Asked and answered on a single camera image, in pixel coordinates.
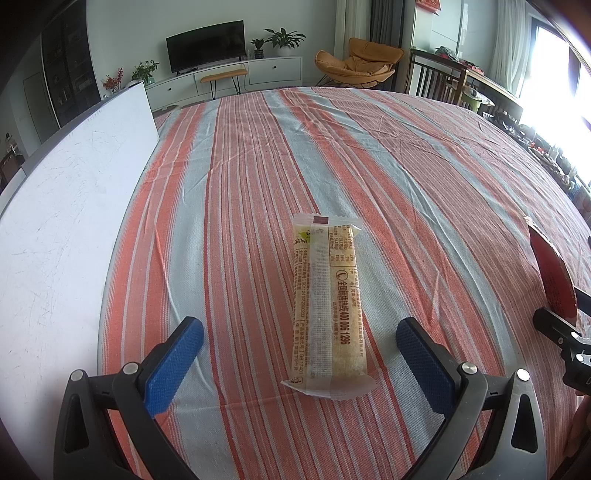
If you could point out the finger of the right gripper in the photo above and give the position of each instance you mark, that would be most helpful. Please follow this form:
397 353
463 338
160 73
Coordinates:
555 328
583 301

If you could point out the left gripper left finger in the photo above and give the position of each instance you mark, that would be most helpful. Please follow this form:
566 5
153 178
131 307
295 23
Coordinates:
86 445

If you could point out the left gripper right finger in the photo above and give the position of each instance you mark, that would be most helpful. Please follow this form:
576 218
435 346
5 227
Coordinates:
513 445

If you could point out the red snack packet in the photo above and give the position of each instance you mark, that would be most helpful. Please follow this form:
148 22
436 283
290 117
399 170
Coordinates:
557 282

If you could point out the yellow rice cracker packet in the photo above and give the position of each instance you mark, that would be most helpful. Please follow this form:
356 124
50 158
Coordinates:
328 356

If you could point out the striped red grey tablecloth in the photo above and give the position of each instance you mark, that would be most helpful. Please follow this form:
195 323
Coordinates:
444 199

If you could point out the white board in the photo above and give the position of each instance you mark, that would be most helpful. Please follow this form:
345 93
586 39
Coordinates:
58 232

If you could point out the dark wooden chair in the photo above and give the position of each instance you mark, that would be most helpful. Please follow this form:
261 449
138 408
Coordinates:
435 77

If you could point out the orange lounge chair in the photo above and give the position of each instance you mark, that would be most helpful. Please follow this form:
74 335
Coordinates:
368 65

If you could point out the white tv cabinet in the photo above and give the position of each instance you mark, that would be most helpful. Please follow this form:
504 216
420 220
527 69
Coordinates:
266 73

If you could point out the red flowers in vase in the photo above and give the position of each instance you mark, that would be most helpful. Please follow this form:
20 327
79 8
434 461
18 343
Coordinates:
112 84

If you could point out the plant in white vase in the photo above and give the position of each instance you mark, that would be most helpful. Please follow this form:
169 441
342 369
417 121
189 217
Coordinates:
143 72

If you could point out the green potted plant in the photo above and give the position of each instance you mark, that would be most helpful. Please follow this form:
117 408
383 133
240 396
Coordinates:
283 41

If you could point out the wooden bench stool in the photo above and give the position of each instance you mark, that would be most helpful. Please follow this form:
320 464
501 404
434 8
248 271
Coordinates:
231 75

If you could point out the small dark potted plant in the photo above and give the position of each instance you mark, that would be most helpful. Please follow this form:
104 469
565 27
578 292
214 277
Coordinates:
258 44

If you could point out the black television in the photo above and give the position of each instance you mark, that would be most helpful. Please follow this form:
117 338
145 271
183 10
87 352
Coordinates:
206 45

